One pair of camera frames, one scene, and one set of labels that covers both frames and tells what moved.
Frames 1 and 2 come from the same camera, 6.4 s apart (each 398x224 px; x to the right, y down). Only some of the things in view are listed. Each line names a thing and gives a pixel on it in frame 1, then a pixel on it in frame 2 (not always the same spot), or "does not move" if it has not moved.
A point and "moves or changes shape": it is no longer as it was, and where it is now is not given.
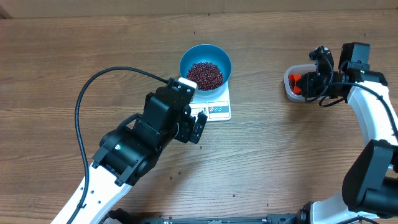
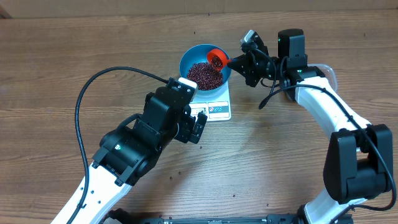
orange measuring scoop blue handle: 293,79 moves or changes shape
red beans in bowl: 207,75 does not move
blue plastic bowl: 208,65 does not move
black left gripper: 185,134 does not move
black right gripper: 309,84 -> 248,61
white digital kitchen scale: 216,109 does not move
